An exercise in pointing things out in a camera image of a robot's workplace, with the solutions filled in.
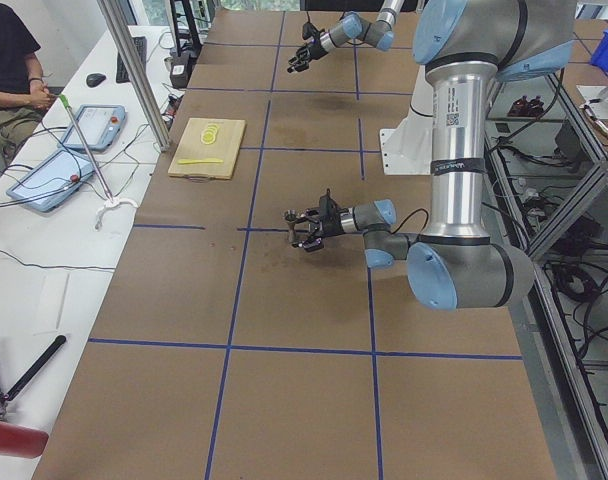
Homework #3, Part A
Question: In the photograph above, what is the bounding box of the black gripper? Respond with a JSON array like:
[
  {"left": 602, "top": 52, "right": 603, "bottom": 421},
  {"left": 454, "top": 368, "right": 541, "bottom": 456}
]
[
  {"left": 287, "top": 22, "right": 328, "bottom": 73},
  {"left": 288, "top": 189, "right": 344, "bottom": 253}
]

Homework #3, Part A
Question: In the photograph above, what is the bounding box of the steel jigger shaker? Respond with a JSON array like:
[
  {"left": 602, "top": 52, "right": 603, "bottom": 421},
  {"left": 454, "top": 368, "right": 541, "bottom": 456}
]
[{"left": 284, "top": 210, "right": 299, "bottom": 245}]

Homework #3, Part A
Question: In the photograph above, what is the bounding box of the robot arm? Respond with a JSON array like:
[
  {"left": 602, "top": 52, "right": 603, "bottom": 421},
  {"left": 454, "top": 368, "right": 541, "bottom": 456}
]
[
  {"left": 285, "top": 1, "right": 576, "bottom": 310},
  {"left": 287, "top": 0, "right": 404, "bottom": 73}
]

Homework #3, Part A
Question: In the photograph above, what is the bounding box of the bamboo cutting board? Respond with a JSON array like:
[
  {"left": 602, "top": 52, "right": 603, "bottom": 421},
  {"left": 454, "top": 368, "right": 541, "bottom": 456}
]
[{"left": 168, "top": 117, "right": 246, "bottom": 180}]

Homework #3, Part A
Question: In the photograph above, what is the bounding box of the yellow plastic knife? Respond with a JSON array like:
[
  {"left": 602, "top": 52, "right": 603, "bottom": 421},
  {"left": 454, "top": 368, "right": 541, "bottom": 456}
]
[{"left": 177, "top": 157, "right": 224, "bottom": 165}]

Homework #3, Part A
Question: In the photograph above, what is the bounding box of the black keyboard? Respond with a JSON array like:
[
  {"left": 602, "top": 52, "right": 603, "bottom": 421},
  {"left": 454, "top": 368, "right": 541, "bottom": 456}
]
[{"left": 115, "top": 35, "right": 149, "bottom": 85}]

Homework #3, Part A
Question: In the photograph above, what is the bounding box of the black computer mouse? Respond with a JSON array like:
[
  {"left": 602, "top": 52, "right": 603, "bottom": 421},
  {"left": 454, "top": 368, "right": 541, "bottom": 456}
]
[{"left": 86, "top": 73, "right": 106, "bottom": 88}]

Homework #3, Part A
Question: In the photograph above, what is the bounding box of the far teach pendant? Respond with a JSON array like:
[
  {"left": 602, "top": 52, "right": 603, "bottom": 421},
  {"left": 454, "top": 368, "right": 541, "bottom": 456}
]
[{"left": 73, "top": 104, "right": 126, "bottom": 152}]

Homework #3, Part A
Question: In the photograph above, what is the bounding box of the teach pendant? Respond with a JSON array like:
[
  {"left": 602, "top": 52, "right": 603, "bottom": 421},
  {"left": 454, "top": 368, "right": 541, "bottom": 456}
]
[
  {"left": 6, "top": 149, "right": 94, "bottom": 213},
  {"left": 73, "top": 104, "right": 126, "bottom": 152}
]

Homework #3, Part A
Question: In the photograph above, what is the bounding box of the near teach pendant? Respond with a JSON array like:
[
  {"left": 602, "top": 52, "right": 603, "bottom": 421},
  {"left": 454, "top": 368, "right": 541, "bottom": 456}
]
[{"left": 6, "top": 149, "right": 94, "bottom": 213}]

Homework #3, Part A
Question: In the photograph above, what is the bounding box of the person in black shirt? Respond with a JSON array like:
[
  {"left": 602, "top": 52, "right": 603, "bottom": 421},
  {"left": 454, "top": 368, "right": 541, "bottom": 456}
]
[{"left": 0, "top": 3, "right": 56, "bottom": 162}]

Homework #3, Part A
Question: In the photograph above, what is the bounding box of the red bottle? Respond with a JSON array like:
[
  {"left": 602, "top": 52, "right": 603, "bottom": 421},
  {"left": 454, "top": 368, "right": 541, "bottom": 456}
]
[{"left": 0, "top": 421, "right": 49, "bottom": 459}]

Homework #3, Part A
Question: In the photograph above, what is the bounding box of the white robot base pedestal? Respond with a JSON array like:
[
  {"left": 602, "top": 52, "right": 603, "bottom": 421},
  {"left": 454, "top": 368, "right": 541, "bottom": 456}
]
[{"left": 380, "top": 65, "right": 433, "bottom": 175}]

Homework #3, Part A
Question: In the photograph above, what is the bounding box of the aluminium frame post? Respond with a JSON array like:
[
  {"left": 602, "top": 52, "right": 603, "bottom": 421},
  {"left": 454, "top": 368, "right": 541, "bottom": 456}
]
[{"left": 97, "top": 0, "right": 170, "bottom": 152}]

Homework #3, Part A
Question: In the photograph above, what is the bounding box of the green handled reacher grabber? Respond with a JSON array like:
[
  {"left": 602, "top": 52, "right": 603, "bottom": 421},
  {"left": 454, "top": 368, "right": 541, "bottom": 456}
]
[{"left": 57, "top": 93, "right": 138, "bottom": 231}]

